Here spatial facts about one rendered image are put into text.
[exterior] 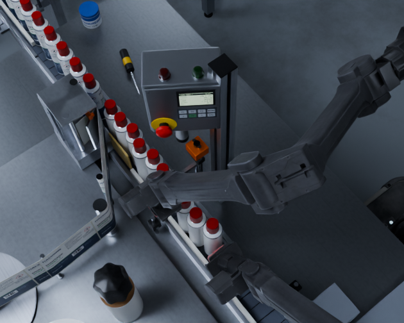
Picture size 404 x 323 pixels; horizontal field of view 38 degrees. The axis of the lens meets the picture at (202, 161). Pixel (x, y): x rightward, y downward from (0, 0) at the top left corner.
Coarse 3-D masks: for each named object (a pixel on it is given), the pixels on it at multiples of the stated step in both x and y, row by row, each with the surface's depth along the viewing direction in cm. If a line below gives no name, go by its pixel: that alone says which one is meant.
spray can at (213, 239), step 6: (210, 222) 149; (216, 222) 149; (204, 228) 152; (210, 228) 148; (216, 228) 148; (222, 228) 153; (204, 234) 152; (210, 234) 151; (216, 234) 151; (222, 234) 154; (204, 240) 158; (210, 240) 153; (216, 240) 153; (222, 240) 159; (204, 246) 164; (210, 246) 157; (216, 246) 158; (210, 252) 162
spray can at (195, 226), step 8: (192, 208) 151; (200, 208) 151; (192, 216) 150; (200, 216) 150; (192, 224) 153; (200, 224) 153; (192, 232) 157; (200, 232) 156; (192, 240) 164; (200, 240) 162
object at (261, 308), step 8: (40, 56) 199; (48, 64) 198; (56, 72) 196; (104, 120) 187; (128, 168) 179; (136, 168) 179; (176, 216) 172; (200, 248) 167; (240, 296) 161; (248, 296) 161; (248, 304) 160; (256, 304) 160; (264, 304) 159; (248, 312) 159; (256, 312) 159; (264, 312) 159; (272, 312) 158; (256, 320) 158; (264, 320) 158; (272, 320) 157; (280, 320) 157
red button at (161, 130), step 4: (160, 124) 133; (164, 124) 133; (168, 124) 134; (156, 128) 133; (160, 128) 132; (164, 128) 132; (168, 128) 132; (156, 132) 133; (160, 132) 132; (164, 132) 132; (168, 132) 132; (172, 132) 133; (160, 136) 133; (164, 136) 133; (168, 136) 133
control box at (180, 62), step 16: (192, 48) 125; (208, 48) 125; (144, 64) 124; (160, 64) 124; (176, 64) 123; (192, 64) 123; (144, 80) 122; (176, 80) 122; (192, 80) 122; (208, 80) 121; (144, 96) 125; (160, 96) 124; (160, 112) 130; (176, 112) 130; (176, 128) 136; (192, 128) 136; (208, 128) 137
